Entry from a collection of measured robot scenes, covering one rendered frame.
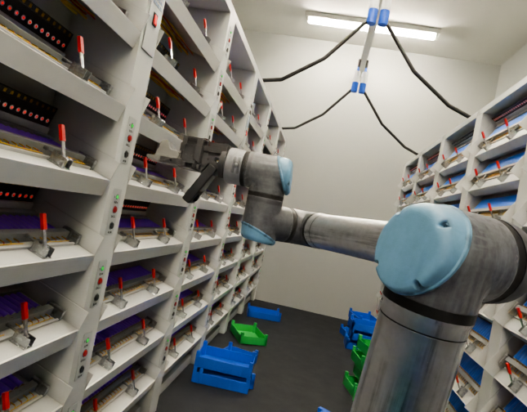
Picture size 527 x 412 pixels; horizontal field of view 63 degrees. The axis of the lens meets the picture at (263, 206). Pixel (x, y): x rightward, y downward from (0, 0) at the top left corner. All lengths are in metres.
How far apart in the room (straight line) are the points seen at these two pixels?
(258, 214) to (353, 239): 0.25
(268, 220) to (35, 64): 0.57
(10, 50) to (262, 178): 0.56
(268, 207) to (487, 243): 0.58
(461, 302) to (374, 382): 0.15
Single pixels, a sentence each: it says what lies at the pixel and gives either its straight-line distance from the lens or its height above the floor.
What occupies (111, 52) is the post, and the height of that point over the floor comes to 1.25.
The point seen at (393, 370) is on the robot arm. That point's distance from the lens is 0.58.
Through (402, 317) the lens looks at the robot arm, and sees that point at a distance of 0.56.
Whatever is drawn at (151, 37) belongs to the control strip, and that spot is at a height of 1.32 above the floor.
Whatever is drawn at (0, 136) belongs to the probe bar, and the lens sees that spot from 0.93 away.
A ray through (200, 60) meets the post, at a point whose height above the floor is 1.50.
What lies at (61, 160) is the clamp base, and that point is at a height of 0.95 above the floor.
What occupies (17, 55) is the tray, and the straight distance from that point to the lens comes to 0.85.
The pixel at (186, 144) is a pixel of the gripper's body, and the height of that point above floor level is 1.06.
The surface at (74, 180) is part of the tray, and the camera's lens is 1.02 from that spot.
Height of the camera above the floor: 0.93
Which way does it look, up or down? 1 degrees up
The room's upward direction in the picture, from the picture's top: 11 degrees clockwise
